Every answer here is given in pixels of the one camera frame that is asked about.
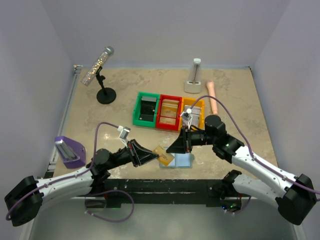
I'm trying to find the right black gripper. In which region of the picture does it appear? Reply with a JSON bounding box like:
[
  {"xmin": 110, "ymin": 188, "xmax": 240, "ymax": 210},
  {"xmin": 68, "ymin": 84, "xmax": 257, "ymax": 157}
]
[{"xmin": 167, "ymin": 125, "xmax": 217, "ymax": 154}]

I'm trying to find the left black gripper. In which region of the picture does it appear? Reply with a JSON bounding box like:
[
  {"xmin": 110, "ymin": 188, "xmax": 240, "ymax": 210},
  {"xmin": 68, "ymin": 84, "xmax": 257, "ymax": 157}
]
[{"xmin": 106, "ymin": 139, "xmax": 159, "ymax": 170}]

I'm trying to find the teal leather card holder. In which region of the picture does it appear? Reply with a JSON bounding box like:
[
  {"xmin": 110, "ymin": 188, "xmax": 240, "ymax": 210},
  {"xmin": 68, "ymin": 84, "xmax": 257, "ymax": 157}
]
[{"xmin": 159, "ymin": 153, "xmax": 195, "ymax": 169}]

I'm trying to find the gold credit card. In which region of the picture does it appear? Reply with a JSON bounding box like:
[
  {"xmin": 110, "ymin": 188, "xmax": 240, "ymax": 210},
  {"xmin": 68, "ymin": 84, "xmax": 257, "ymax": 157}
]
[
  {"xmin": 159, "ymin": 116, "xmax": 176, "ymax": 125},
  {"xmin": 152, "ymin": 145, "xmax": 175, "ymax": 167}
]

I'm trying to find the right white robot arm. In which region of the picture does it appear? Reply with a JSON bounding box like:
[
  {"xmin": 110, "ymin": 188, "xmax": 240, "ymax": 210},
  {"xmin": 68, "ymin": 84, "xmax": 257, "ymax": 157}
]
[{"xmin": 166, "ymin": 115, "xmax": 317, "ymax": 226}]

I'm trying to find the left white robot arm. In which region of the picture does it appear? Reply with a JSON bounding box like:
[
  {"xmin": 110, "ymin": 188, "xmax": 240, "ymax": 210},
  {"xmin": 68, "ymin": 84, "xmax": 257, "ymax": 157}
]
[{"xmin": 4, "ymin": 139, "xmax": 159, "ymax": 227}]

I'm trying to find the white cards stack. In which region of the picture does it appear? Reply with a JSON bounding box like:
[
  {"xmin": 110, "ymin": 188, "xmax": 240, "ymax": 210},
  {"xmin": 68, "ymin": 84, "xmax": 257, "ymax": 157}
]
[{"xmin": 180, "ymin": 105, "xmax": 202, "ymax": 127}]

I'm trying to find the gold cards stack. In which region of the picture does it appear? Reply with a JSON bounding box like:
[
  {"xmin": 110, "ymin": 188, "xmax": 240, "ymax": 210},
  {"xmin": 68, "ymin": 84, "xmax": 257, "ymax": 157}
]
[{"xmin": 160, "ymin": 99, "xmax": 179, "ymax": 118}]

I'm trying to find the black cards stack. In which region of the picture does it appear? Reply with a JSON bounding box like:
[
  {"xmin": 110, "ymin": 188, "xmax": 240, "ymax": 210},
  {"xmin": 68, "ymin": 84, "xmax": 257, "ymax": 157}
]
[{"xmin": 139, "ymin": 96, "xmax": 157, "ymax": 122}]

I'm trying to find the red plastic bin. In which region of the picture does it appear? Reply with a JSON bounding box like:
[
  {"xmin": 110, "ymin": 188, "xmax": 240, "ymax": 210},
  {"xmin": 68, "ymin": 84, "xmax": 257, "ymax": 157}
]
[{"xmin": 155, "ymin": 94, "xmax": 182, "ymax": 131}]

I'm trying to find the yellow plastic bin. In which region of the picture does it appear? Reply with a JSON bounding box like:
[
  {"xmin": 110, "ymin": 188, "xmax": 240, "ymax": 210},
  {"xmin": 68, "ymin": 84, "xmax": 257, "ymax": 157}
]
[{"xmin": 177, "ymin": 97, "xmax": 205, "ymax": 129}]

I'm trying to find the green plastic bin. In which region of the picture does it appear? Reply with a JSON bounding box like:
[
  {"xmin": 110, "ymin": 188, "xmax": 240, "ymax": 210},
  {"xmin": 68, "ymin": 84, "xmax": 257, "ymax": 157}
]
[{"xmin": 132, "ymin": 91, "xmax": 160, "ymax": 128}]

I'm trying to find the white metronome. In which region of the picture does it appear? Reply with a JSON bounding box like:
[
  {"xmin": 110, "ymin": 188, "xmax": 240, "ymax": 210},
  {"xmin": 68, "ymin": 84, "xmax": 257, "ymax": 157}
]
[{"xmin": 184, "ymin": 58, "xmax": 202, "ymax": 94}]

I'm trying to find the pink flashlight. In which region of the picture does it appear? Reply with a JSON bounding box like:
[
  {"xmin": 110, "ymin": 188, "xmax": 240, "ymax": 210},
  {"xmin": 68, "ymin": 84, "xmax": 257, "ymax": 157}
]
[{"xmin": 206, "ymin": 81, "xmax": 218, "ymax": 115}]

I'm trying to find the purple block fixture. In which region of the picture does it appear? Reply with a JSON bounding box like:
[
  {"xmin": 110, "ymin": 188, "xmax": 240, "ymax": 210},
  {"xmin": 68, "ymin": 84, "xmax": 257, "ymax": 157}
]
[{"xmin": 54, "ymin": 136, "xmax": 86, "ymax": 169}]

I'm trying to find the black microphone stand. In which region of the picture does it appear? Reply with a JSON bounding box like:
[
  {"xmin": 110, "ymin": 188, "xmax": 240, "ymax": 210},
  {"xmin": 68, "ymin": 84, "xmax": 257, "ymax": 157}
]
[{"xmin": 95, "ymin": 66, "xmax": 117, "ymax": 105}]

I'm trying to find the glitter silver microphone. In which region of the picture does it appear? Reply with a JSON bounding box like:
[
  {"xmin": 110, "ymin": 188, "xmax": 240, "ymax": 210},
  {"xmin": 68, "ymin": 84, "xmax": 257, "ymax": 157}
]
[{"xmin": 80, "ymin": 46, "xmax": 114, "ymax": 87}]

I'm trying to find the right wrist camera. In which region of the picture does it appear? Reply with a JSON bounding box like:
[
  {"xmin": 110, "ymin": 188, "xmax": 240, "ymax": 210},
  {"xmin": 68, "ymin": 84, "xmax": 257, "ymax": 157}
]
[{"xmin": 180, "ymin": 108, "xmax": 193, "ymax": 130}]

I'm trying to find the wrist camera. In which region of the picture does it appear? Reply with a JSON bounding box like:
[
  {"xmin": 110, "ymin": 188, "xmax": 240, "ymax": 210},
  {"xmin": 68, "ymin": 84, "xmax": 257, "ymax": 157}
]
[
  {"xmin": 117, "ymin": 125, "xmax": 131, "ymax": 147},
  {"xmin": 180, "ymin": 108, "xmax": 193, "ymax": 130}
]

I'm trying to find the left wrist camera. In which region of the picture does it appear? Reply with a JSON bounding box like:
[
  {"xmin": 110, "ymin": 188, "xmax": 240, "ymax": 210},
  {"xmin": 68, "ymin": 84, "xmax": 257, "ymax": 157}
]
[{"xmin": 117, "ymin": 125, "xmax": 131, "ymax": 147}]

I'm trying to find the purple cable loop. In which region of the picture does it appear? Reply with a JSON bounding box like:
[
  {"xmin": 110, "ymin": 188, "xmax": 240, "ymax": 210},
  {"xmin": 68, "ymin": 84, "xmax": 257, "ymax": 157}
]
[{"xmin": 84, "ymin": 189, "xmax": 136, "ymax": 223}]

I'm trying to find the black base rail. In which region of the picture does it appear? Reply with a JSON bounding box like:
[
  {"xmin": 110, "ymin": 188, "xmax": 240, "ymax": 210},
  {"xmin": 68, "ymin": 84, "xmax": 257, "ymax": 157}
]
[{"xmin": 74, "ymin": 177, "xmax": 251, "ymax": 208}]

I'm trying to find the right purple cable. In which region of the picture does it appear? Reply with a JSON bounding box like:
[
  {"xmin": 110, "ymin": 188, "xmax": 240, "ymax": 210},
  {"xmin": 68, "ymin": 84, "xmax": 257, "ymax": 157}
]
[{"xmin": 188, "ymin": 95, "xmax": 320, "ymax": 196}]

